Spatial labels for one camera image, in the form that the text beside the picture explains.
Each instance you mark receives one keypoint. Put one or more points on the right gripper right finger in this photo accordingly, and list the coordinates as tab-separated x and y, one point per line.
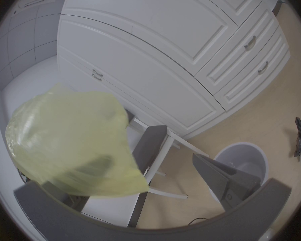
230	184

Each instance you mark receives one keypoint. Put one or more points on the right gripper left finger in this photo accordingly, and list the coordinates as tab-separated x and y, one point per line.
55	191

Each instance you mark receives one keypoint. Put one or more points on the yellow plastic bag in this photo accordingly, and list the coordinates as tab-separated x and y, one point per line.
70	139

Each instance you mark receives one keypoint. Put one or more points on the white trash bin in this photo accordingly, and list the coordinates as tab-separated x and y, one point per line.
240	154

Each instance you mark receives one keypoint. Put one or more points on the white chair grey cushions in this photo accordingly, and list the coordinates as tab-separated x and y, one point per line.
150	144

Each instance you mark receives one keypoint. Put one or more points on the white wardrobe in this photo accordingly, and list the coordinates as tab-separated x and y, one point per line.
153	46

